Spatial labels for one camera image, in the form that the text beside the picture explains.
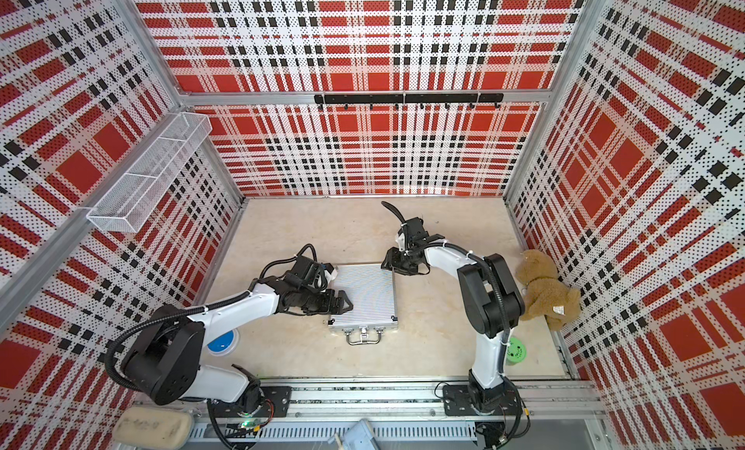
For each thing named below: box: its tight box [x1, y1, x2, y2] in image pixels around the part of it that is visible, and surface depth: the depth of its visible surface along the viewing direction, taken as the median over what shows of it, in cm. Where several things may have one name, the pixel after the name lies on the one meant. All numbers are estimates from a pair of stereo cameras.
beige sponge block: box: [111, 406, 195, 450], surface depth 69 cm
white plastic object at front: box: [327, 417, 382, 450], surface depth 66 cm
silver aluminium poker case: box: [327, 262, 398, 345], surface depth 86 cm
